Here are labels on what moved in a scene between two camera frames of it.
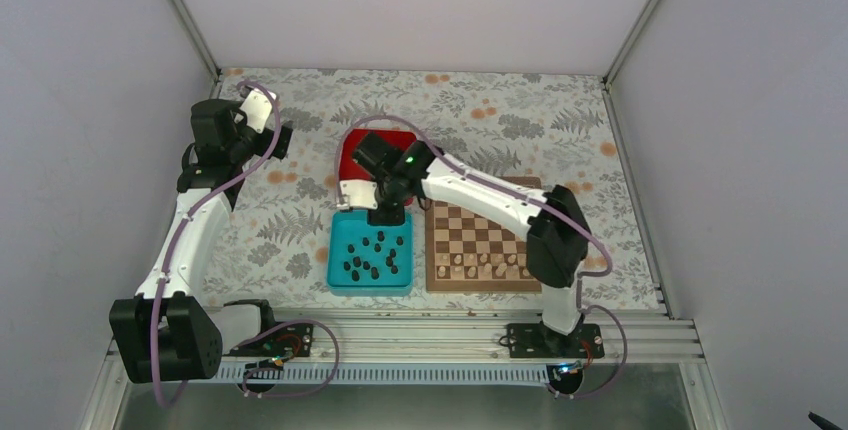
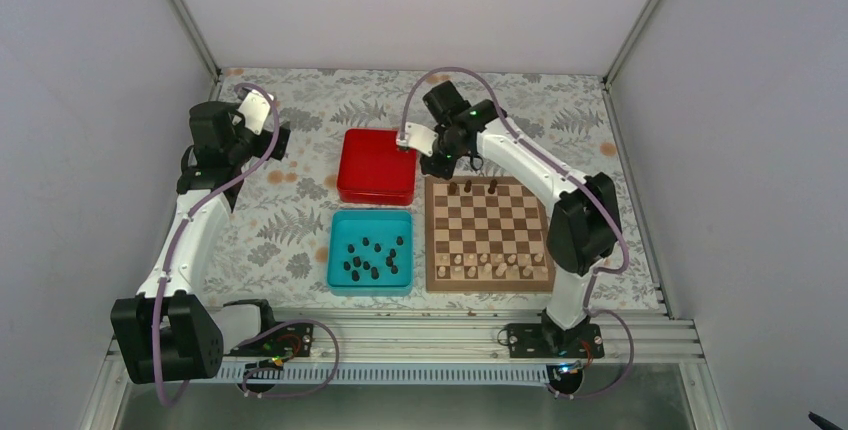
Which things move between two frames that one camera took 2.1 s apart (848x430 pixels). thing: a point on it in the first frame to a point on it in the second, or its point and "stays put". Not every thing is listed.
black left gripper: [282, 143] stays put
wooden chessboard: [469, 252] stays put
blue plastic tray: [369, 260] stays put
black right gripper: [395, 216] to [443, 171]
